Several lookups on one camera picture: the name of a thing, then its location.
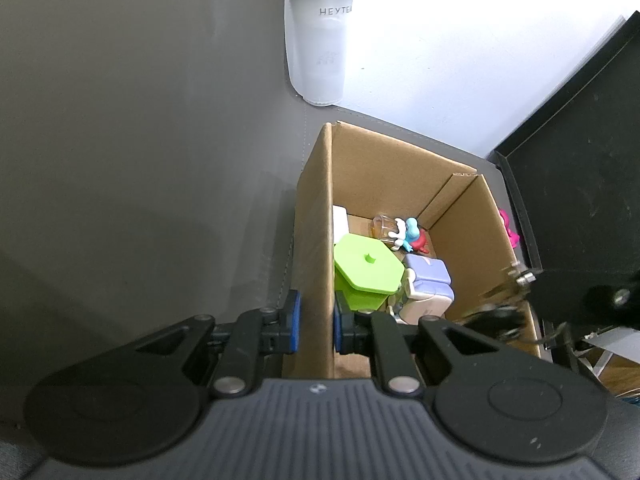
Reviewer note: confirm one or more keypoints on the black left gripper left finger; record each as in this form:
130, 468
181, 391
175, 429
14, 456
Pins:
257, 340

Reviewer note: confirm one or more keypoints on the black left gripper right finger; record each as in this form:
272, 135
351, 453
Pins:
386, 344

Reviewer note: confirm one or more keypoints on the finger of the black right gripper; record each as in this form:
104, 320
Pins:
503, 315

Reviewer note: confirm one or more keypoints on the lavender and white toy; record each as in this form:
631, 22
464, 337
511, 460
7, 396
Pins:
425, 289

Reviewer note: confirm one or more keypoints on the magenta dinosaur figurine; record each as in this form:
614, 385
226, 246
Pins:
513, 236

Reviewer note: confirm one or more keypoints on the blue red white figurine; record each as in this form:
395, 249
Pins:
409, 236

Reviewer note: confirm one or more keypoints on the clear plastic capsule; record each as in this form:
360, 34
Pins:
384, 227

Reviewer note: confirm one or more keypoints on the brown cardboard box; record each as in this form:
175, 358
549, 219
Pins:
370, 173

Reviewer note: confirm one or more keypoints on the green hexagonal lidded container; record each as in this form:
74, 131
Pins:
367, 272

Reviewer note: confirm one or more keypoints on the small white box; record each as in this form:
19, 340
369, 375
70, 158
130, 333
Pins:
340, 223

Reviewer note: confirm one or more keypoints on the black tray box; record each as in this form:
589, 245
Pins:
572, 168

